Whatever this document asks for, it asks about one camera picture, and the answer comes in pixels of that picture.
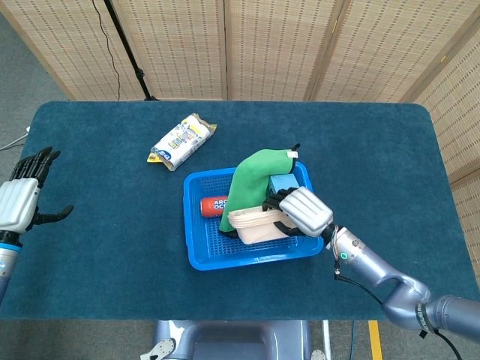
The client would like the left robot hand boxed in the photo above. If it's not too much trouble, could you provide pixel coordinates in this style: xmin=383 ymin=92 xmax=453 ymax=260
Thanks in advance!
xmin=0 ymin=146 xmax=75 ymax=233

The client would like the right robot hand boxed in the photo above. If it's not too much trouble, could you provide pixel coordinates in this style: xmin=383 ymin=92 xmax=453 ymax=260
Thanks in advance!
xmin=261 ymin=186 xmax=335 ymax=239

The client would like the light blue cube box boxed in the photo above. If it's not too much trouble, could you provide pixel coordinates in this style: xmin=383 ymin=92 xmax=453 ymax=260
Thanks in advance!
xmin=268 ymin=172 xmax=301 ymax=196

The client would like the green towel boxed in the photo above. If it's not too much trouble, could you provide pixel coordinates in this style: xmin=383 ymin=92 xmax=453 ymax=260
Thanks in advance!
xmin=218 ymin=142 xmax=301 ymax=237

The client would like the orange soda can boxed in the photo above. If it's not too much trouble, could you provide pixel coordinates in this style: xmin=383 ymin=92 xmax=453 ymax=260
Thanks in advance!
xmin=199 ymin=195 xmax=230 ymax=219

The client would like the white snack bag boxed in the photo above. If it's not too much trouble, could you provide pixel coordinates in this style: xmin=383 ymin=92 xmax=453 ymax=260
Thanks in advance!
xmin=146 ymin=112 xmax=218 ymax=173

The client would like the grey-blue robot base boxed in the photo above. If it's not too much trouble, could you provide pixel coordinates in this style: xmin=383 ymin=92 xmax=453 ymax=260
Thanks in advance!
xmin=140 ymin=319 xmax=327 ymax=360

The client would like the blue plastic basket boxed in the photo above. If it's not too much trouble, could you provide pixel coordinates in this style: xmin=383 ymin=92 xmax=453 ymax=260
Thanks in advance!
xmin=182 ymin=161 xmax=325 ymax=272

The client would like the teal table mat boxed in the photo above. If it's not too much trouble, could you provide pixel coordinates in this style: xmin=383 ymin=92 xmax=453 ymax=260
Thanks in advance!
xmin=0 ymin=100 xmax=480 ymax=322

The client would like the yellow floor tape strip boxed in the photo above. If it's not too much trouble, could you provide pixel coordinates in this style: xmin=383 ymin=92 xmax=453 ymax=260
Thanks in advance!
xmin=367 ymin=320 xmax=383 ymax=360

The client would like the bamboo folding screen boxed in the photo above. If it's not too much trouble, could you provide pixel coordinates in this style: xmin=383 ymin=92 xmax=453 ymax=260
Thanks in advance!
xmin=0 ymin=0 xmax=480 ymax=181

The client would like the black tripod stand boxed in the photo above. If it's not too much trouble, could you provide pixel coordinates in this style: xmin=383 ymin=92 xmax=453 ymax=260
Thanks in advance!
xmin=103 ymin=0 xmax=158 ymax=102

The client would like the white floor cable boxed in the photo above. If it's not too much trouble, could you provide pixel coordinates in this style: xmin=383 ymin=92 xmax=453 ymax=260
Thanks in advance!
xmin=0 ymin=126 xmax=31 ymax=152

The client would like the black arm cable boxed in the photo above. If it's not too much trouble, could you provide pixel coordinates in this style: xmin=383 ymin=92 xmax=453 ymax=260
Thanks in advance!
xmin=334 ymin=262 xmax=466 ymax=360

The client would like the thin black hanging cable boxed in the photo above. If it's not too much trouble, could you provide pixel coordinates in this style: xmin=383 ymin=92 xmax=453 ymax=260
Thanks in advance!
xmin=91 ymin=0 xmax=121 ymax=101

